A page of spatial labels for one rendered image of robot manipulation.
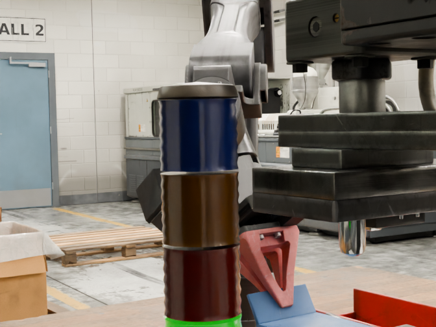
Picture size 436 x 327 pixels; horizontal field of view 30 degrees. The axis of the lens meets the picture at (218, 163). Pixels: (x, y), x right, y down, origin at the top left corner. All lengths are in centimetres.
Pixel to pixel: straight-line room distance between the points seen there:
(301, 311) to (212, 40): 32
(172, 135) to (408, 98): 966
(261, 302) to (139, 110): 1106
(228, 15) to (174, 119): 62
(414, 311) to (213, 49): 39
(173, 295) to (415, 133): 25
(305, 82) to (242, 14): 779
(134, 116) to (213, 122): 1159
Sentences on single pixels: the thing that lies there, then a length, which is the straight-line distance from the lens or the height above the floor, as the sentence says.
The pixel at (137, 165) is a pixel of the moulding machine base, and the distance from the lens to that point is 1185.
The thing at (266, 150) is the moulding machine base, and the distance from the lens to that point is 886.
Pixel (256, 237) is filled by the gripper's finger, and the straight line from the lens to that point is 78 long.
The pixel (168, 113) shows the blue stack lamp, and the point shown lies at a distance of 38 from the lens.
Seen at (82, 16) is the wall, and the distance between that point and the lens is 1222.
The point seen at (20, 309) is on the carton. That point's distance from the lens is 421.
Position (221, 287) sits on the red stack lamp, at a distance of 38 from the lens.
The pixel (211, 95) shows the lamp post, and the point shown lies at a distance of 37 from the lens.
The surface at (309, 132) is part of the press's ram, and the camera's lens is 65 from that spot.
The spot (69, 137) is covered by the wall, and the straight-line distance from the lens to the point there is 1203.
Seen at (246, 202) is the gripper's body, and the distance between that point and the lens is 77.
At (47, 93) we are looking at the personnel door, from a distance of 1191.
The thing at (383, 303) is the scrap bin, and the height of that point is 95.
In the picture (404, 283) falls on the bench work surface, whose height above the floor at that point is 90.
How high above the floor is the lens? 118
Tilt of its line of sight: 3 degrees down
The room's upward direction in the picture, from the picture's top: 1 degrees counter-clockwise
